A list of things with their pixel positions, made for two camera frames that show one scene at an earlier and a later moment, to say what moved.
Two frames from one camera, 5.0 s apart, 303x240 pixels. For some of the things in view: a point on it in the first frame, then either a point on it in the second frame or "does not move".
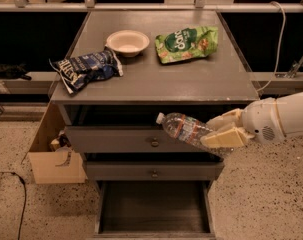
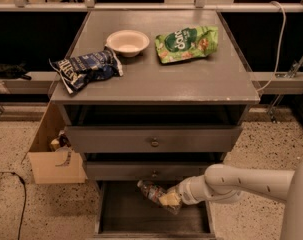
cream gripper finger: x=226 y=121 → x=173 y=190
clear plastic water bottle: x=189 y=131 → x=152 y=191
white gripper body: x=261 y=121 → x=185 y=189
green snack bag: x=187 y=43 does not move
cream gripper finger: x=231 y=138 → x=170 y=199
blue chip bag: x=99 y=65 does not move
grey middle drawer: x=155 y=170 does not move
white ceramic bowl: x=128 y=42 does not move
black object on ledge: x=10 y=71 does not move
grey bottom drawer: x=154 y=210 does not move
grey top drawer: x=119 y=139 does not move
